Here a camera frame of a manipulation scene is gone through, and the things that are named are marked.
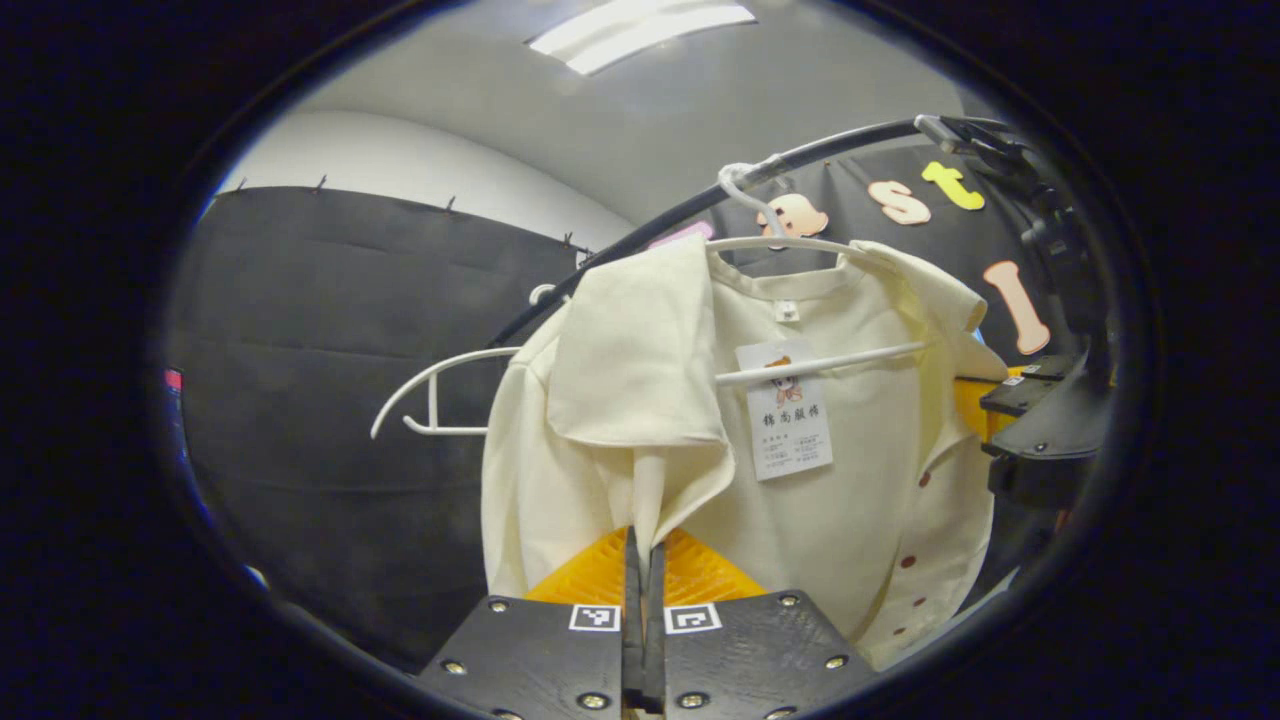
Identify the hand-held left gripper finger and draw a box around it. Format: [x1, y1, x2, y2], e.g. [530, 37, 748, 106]
[643, 527, 883, 720]
[415, 525, 646, 720]

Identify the white plastic hanger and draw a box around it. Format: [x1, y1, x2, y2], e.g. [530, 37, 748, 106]
[370, 283, 576, 441]
[703, 160, 933, 388]

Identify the cream button-up shirt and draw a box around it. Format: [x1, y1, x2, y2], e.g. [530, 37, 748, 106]
[480, 235, 1011, 673]

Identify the black clothes rack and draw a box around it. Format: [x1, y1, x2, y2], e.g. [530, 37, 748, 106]
[490, 113, 1111, 351]

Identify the white paper garment tag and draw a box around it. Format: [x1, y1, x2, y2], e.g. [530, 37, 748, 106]
[735, 340, 834, 483]

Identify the black backdrop cloth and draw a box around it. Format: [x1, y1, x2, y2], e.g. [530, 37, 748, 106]
[165, 140, 1111, 671]

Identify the ceiling light panel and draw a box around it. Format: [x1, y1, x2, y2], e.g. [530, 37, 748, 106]
[525, 0, 758, 76]

